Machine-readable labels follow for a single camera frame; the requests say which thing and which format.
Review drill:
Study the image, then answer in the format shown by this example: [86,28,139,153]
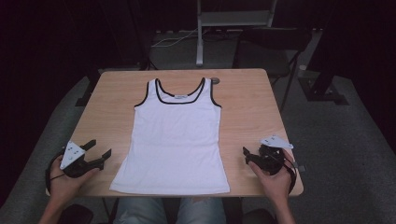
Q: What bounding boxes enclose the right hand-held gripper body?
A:
[253,133,294,175]

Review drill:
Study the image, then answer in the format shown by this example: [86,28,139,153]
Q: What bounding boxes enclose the black chair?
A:
[232,27,312,113]

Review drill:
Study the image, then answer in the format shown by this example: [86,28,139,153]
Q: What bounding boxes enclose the person's left hand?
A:
[49,153,101,200]

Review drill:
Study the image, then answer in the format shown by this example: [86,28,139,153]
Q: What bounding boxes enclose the person's leg in jeans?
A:
[176,197,227,224]
[112,197,166,224]

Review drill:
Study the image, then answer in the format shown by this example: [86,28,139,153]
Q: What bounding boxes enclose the person's left leg in jeans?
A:
[112,197,166,224]

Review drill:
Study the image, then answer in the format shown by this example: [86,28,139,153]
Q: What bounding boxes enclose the person's right leg in jeans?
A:
[176,197,227,224]

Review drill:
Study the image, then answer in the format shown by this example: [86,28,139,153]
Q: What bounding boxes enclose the white floor cable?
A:
[151,27,209,49]

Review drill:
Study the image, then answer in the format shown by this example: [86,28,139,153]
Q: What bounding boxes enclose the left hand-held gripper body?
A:
[59,140,106,179]

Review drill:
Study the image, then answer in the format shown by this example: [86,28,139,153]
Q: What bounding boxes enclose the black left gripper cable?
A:
[45,148,67,195]

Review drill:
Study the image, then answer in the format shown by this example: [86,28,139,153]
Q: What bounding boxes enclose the black stand base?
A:
[298,27,349,106]

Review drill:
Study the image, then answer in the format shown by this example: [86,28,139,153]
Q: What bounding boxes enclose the grey metal stand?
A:
[195,0,278,67]

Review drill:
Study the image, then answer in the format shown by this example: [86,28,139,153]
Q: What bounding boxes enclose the white tank top black trim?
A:
[108,77,232,196]

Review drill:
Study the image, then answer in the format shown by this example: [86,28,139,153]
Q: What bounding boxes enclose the black table foot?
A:
[75,73,102,107]

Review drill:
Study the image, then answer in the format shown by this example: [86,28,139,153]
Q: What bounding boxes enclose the person's right hand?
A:
[247,148,293,200]

